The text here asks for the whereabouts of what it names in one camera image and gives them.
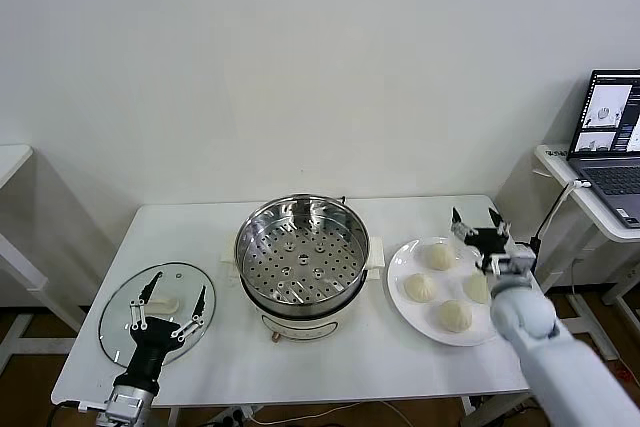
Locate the white power strip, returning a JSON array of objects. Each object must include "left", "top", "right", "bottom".
[{"left": 212, "top": 405, "right": 254, "bottom": 426}]

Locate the white steamed baozi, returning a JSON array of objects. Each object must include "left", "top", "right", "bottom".
[
  {"left": 402, "top": 272, "right": 437, "bottom": 304},
  {"left": 435, "top": 299, "right": 474, "bottom": 334},
  {"left": 462, "top": 271, "right": 494, "bottom": 305},
  {"left": 423, "top": 239, "right": 457, "bottom": 272}
]

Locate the angled white table leg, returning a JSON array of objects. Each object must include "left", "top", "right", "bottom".
[{"left": 458, "top": 392, "right": 531, "bottom": 417}]

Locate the white round plate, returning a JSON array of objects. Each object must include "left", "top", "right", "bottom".
[{"left": 386, "top": 236, "right": 499, "bottom": 347}]

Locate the white laptop side table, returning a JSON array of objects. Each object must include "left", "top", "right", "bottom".
[{"left": 533, "top": 143, "right": 640, "bottom": 362}]

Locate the laptop charging cable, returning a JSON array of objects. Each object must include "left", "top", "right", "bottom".
[{"left": 537, "top": 177, "right": 595, "bottom": 241}]

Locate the perforated stainless steamer basket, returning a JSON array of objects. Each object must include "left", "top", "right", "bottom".
[{"left": 234, "top": 193, "right": 371, "bottom": 316}]

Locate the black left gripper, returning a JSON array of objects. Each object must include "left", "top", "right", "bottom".
[{"left": 115, "top": 271, "right": 208, "bottom": 389}]

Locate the white empty side table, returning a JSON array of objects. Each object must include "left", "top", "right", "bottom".
[{"left": 0, "top": 143, "right": 90, "bottom": 378}]

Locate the glass lid with cream handle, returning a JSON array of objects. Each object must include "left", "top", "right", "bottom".
[{"left": 98, "top": 260, "right": 217, "bottom": 367}]

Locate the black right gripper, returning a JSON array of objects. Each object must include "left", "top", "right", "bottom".
[{"left": 451, "top": 205, "right": 512, "bottom": 261}]

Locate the grey open laptop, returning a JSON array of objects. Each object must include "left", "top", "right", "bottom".
[{"left": 568, "top": 69, "right": 640, "bottom": 231}]

